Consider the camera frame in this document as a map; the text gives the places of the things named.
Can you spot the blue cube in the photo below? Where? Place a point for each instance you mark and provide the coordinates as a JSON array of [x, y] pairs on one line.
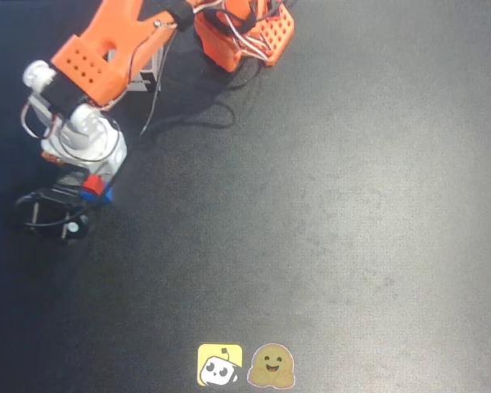
[[104, 197]]

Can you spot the white fixed gripper finger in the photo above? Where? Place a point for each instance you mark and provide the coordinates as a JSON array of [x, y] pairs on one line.
[[112, 170]]

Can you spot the red cube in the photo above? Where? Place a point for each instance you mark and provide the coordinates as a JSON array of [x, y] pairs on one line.
[[94, 183]]

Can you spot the yellow robot sticker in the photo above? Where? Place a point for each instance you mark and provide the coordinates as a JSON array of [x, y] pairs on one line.
[[219, 364]]

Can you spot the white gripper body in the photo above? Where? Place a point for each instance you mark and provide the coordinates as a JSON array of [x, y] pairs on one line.
[[70, 178]]

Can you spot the hugging face sticker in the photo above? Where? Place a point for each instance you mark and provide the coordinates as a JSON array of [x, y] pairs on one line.
[[271, 365]]

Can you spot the white open paper box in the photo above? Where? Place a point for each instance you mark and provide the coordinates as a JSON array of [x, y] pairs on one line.
[[147, 78]]

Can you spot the orange moving gripper finger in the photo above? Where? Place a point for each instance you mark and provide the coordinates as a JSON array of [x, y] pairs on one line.
[[51, 156]]

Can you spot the orange and white robot arm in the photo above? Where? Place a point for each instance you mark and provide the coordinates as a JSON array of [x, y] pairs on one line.
[[102, 24]]

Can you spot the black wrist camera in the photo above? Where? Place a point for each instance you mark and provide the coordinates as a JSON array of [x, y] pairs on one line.
[[49, 204]]

